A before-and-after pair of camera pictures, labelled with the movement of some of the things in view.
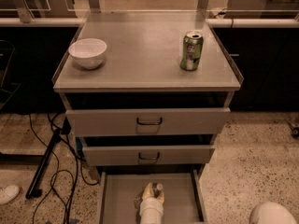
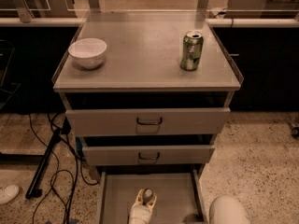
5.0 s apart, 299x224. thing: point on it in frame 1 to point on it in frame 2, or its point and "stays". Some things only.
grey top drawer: x=146 y=121 stays
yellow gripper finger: x=162 y=197 to x=151 y=205
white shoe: x=8 y=193 stays
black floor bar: x=33 y=191 stays
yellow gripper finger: x=149 y=192 to x=139 y=198
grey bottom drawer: x=184 y=195 stays
